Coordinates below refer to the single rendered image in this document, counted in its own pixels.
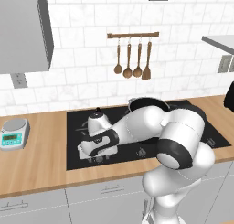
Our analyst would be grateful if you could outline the grey drawer handle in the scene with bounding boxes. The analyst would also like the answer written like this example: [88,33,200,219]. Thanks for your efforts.
[0,201,29,212]
[101,184,125,195]

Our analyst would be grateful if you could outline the grey wall cupboard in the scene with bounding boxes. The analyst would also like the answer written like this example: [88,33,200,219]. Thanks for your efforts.
[0,0,55,75]

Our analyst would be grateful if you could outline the wooden utensil rail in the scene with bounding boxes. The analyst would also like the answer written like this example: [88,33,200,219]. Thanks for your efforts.
[106,31,160,39]

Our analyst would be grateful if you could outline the black hob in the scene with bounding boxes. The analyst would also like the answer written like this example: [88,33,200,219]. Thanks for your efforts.
[66,100,233,171]

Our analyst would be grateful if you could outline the grey wall shelf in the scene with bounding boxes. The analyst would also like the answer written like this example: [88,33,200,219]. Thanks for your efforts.
[201,35,234,55]

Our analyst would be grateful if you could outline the grey drawer front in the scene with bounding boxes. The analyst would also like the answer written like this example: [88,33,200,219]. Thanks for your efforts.
[64,174,154,224]
[0,188,69,224]

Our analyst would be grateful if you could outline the grey double wall socket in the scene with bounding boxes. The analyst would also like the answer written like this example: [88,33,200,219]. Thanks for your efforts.
[217,54,234,74]

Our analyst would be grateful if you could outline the black appliance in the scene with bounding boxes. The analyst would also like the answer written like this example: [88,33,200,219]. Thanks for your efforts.
[223,80,234,110]

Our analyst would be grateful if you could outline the black pan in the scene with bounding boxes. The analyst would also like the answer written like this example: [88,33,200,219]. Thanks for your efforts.
[127,97,170,113]

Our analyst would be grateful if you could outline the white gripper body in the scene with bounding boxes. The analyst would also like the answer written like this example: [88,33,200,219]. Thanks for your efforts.
[77,141,119,161]

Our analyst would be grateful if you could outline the small wooden spoon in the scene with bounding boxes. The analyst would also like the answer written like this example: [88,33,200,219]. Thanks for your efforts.
[113,39,123,75]

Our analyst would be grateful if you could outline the grey cupboard run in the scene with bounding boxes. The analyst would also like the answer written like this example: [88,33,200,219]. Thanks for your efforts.
[177,160,234,224]

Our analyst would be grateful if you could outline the grey kitchen scale teal display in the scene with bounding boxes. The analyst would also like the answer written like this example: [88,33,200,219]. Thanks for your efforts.
[0,117,31,152]

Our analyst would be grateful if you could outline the wooden spatula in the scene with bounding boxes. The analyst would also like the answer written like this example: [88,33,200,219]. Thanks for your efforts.
[141,40,153,80]

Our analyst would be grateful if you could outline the grey upright cupboard handle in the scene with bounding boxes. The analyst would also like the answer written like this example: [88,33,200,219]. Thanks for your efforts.
[142,197,151,220]

